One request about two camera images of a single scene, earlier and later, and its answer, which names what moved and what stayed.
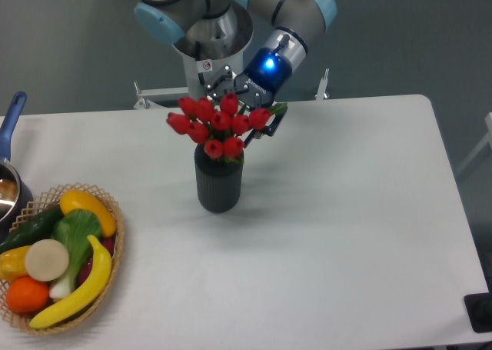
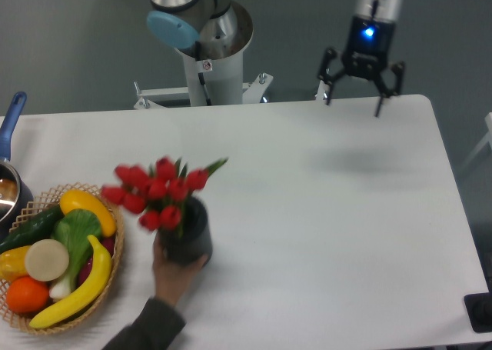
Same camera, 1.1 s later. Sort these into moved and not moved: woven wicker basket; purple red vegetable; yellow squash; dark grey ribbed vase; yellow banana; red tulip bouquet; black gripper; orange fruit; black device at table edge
Moved: black gripper; red tulip bouquet; dark grey ribbed vase
Not moved: orange fruit; yellow banana; purple red vegetable; yellow squash; black device at table edge; woven wicker basket
